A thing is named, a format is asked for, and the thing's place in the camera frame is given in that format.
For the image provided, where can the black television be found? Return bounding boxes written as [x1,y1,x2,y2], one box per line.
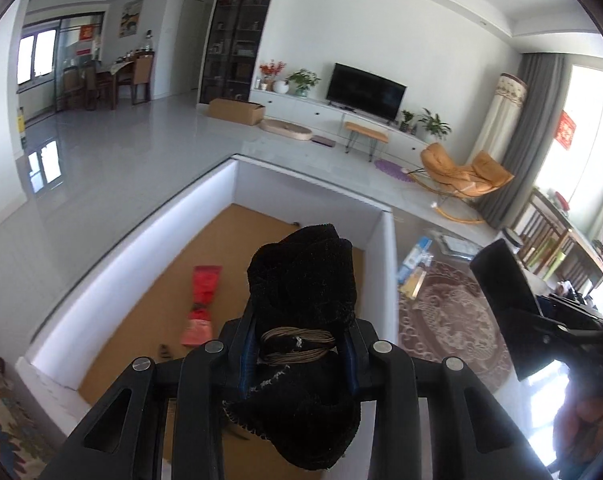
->
[326,63,408,122]

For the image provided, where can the large leafy potted plant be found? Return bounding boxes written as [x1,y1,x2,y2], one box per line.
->
[417,108,452,141]

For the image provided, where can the purple round floor mat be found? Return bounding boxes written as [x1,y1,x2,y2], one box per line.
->
[374,159,415,181]

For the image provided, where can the red drawstring pouch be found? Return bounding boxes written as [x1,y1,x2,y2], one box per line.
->
[180,265,223,347]

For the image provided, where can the grey plastic bag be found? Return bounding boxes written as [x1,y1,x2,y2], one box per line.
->
[431,230,483,261]

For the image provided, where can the orange top bench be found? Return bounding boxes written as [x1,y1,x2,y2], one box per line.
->
[344,121,389,162]

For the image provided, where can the cream covered standing air conditioner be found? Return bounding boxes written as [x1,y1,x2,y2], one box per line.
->
[469,72,529,171]

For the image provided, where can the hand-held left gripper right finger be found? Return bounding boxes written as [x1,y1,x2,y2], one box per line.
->
[344,316,552,480]

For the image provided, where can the white-walled cardboard box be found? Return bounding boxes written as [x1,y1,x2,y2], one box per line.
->
[14,154,399,480]

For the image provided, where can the person's right hand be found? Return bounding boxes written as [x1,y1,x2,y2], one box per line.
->
[554,387,603,466]

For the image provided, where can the white door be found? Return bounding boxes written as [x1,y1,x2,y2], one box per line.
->
[178,0,205,96]

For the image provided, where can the grey curtain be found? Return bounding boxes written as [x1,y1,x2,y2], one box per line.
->
[481,52,572,226]

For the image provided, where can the blue white carton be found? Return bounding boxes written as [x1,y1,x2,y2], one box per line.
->
[397,255,422,283]
[411,237,435,266]

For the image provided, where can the white tv cabinet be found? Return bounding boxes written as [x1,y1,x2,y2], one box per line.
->
[251,89,432,162]

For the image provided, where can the small gold packet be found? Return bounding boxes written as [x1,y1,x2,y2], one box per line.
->
[399,267,428,302]

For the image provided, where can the red flowers white vase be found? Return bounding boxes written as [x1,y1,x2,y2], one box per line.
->
[258,60,290,94]

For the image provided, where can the green plant teal pot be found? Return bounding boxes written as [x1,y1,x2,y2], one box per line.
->
[285,70,321,99]

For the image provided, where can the beige oval floor cushion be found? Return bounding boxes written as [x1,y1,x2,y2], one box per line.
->
[258,119,313,142]

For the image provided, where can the framed wall painting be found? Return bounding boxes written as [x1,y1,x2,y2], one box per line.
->
[118,0,144,38]

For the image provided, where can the black velvet drawstring pouch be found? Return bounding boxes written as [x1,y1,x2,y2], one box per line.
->
[221,222,362,471]

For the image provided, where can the dark glass display cabinet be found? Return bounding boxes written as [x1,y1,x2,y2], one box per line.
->
[197,0,282,107]

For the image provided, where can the brown cardboard box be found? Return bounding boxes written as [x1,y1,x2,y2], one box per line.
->
[208,97,266,126]

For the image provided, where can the patterned rug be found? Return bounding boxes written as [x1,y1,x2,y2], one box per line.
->
[0,335,48,480]

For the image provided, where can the red wall hanging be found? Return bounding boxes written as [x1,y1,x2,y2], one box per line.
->
[557,110,577,150]

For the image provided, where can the wooden slat chair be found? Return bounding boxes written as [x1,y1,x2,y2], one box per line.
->
[511,187,571,267]

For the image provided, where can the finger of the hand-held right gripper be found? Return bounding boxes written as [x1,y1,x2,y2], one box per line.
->
[469,238,568,382]

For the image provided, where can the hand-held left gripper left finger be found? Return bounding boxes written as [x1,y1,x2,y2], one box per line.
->
[38,304,257,480]

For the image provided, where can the orange lounge chair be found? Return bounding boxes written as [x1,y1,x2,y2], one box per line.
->
[406,142,515,225]

